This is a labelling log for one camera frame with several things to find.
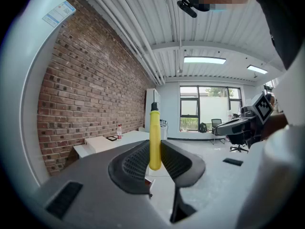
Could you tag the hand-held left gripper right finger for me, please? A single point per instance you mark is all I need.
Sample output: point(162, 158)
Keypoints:
point(183, 168)

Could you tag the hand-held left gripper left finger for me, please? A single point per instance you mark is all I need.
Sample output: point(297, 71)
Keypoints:
point(129, 170)

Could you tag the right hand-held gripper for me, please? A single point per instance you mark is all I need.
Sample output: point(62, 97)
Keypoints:
point(262, 108)

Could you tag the person's right forearm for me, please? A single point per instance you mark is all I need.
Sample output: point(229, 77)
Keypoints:
point(276, 125)

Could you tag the black swivel office chair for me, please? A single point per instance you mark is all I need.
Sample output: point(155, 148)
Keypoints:
point(237, 139)

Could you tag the black mesh visitor chair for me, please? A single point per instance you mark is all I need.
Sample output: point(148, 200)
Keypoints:
point(216, 124)

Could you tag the black framed window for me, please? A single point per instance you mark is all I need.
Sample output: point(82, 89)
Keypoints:
point(212, 108)

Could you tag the black backpack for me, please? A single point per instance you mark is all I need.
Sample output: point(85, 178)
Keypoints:
point(203, 127)

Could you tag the white desk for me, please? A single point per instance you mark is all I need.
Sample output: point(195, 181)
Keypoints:
point(133, 138)

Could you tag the red capped plastic bottle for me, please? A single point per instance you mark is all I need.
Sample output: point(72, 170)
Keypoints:
point(119, 132)

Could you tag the flat beige cardboard box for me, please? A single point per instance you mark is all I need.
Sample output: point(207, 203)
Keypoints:
point(100, 143)

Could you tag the person's white trousers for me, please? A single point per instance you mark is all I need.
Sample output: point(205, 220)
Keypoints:
point(281, 163)

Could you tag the rectangular ceiling light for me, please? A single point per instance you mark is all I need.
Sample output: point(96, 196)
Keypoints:
point(257, 69)
point(204, 60)

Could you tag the white bookshelf cabinet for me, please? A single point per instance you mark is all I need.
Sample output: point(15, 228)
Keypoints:
point(150, 99)

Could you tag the person's black t-shirt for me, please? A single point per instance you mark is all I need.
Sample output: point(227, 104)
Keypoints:
point(286, 20)

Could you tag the white ceiling pipes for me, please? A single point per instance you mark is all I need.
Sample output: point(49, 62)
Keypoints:
point(133, 44)

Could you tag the white refrigerator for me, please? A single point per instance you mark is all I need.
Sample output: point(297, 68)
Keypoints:
point(21, 92)

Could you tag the blue white label sticker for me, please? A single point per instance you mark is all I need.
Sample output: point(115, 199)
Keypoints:
point(59, 13)

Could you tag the small black picture frame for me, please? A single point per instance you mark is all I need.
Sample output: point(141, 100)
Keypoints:
point(111, 138)

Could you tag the black head-mounted camera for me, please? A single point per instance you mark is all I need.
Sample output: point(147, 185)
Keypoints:
point(188, 7)

